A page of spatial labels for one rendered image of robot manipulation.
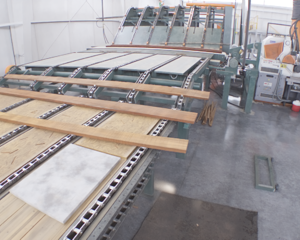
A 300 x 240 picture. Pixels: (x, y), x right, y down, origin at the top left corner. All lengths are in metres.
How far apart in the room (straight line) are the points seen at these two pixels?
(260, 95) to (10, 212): 5.43
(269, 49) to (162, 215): 4.53
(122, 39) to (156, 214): 6.64
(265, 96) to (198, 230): 4.28
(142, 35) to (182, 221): 6.52
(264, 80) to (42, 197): 5.22
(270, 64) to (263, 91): 0.71
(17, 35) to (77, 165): 6.49
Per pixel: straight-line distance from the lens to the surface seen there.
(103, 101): 2.37
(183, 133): 2.66
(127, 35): 7.89
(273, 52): 5.49
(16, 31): 7.60
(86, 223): 1.06
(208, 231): 2.07
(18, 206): 1.32
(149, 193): 2.30
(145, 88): 2.61
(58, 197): 1.24
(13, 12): 7.66
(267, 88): 5.62
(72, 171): 1.39
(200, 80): 3.31
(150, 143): 1.52
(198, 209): 2.22
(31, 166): 1.53
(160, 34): 7.42
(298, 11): 6.24
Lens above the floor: 1.67
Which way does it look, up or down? 25 degrees down
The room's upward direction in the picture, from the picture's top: straight up
